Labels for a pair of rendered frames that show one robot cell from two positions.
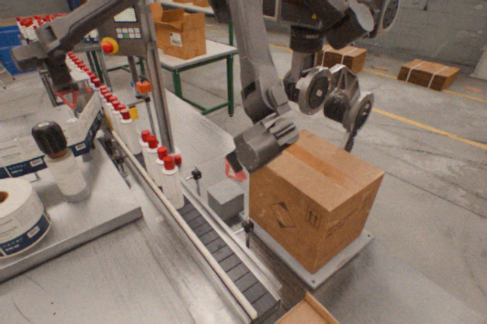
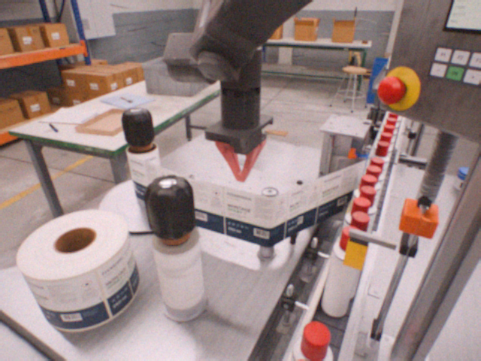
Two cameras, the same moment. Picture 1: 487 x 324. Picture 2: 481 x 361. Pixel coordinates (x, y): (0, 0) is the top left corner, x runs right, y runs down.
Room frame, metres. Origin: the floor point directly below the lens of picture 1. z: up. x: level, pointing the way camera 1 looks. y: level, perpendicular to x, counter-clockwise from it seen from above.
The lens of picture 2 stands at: (0.70, 0.18, 1.44)
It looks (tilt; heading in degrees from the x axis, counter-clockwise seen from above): 31 degrees down; 66
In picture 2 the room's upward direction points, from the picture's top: straight up
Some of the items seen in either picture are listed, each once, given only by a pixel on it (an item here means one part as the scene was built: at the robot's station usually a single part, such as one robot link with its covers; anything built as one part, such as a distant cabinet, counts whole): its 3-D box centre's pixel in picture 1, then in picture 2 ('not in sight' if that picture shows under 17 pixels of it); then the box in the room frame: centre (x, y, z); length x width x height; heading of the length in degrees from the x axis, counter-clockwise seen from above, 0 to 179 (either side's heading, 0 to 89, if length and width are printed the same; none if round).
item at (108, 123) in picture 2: not in sight; (112, 121); (0.73, 2.04, 0.82); 0.34 x 0.24 x 0.03; 50
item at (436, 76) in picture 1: (427, 74); not in sight; (4.23, -2.78, 0.11); 0.65 x 0.54 x 0.22; 42
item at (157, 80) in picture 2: not in sight; (185, 72); (1.36, 2.71, 0.91); 0.60 x 0.40 x 0.22; 48
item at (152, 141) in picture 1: (157, 161); not in sight; (0.84, 0.31, 0.98); 0.05 x 0.05 x 0.20
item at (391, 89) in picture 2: (108, 47); (392, 90); (1.07, 0.48, 1.33); 0.04 x 0.03 x 0.04; 92
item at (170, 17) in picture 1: (163, 26); not in sight; (3.22, 0.81, 0.96); 0.53 x 0.45 x 0.37; 136
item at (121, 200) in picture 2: not in sight; (151, 200); (0.78, 1.02, 0.89); 0.31 x 0.31 x 0.01
